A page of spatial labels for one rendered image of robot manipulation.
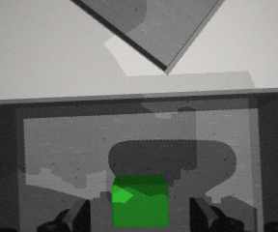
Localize green block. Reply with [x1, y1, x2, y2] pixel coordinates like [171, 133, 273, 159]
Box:
[112, 175, 169, 227]

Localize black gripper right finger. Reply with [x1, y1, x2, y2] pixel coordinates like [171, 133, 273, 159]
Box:
[189, 197, 278, 232]

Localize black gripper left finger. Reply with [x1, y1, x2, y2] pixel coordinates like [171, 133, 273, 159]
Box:
[0, 200, 91, 232]

